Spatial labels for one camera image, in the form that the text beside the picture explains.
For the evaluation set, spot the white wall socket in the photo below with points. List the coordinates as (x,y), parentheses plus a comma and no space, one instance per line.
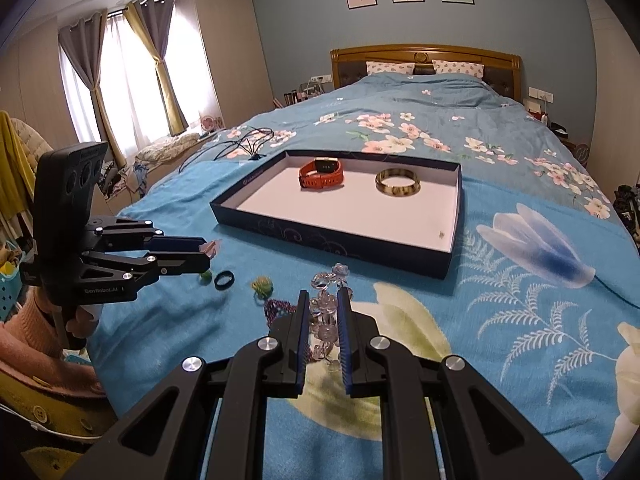
(320,79)

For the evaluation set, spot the person's left hand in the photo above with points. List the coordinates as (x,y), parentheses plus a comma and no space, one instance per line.
(80,319)

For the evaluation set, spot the orange smartwatch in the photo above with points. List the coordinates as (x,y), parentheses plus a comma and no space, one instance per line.
(322,175)

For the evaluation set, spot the grey and gold curtain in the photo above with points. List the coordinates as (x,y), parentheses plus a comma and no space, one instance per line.
(150,25)
(80,55)

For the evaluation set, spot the grey-blue floral quilt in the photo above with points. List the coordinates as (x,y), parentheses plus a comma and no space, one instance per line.
(450,105)

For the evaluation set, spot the mixed clothes pile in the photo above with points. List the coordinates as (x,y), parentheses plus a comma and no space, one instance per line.
(120,180)

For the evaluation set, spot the white and red bedside items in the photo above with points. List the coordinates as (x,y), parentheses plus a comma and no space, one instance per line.
(537,110)

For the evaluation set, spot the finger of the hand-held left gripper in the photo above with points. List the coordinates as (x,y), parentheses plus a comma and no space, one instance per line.
(175,245)
(180,262)

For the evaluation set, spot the tortoiseshell bangle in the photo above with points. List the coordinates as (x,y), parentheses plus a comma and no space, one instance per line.
(385,187)

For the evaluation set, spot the yellow hanging garment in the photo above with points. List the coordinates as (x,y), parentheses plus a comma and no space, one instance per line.
(10,160)

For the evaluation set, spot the dark clothes pile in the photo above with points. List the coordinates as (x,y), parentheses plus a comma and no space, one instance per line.
(627,210)

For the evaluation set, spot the black bedside item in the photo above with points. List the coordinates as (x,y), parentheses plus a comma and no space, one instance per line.
(560,129)

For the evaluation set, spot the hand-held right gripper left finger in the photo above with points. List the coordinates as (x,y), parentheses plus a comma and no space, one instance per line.
(301,340)

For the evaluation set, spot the pink flower hair clip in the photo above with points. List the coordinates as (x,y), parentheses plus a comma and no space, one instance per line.
(212,247)

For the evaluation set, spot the folded floral bedding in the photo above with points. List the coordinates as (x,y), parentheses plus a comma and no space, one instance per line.
(165,146)

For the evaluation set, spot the white wall switch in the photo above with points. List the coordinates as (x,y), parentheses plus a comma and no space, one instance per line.
(540,93)

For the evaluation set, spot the wooden headboard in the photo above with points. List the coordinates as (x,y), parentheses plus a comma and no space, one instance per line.
(425,54)

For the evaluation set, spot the small pink fan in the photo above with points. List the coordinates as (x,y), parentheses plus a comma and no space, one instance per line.
(207,122)

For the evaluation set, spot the group of cosmetics bottles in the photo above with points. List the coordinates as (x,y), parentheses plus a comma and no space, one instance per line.
(300,92)

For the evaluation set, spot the bright blue flower blanket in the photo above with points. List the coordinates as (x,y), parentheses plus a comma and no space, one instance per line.
(175,200)

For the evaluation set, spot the dark blue box tray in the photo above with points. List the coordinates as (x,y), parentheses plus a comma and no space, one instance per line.
(350,210)

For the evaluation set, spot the person's yellow jacket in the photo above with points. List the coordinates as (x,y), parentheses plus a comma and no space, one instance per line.
(45,410)

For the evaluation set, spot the blue plastic basket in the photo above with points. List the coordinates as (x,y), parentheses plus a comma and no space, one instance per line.
(10,285)

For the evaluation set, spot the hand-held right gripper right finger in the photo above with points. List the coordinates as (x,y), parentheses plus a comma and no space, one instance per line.
(344,340)

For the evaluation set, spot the white sheer curtain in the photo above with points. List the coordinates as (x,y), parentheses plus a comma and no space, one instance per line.
(125,85)

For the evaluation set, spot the person's left forearm pink sleeve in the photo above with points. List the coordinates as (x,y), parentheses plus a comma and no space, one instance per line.
(35,345)

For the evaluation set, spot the white patterned pillow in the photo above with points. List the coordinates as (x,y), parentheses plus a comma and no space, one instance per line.
(390,68)
(457,68)

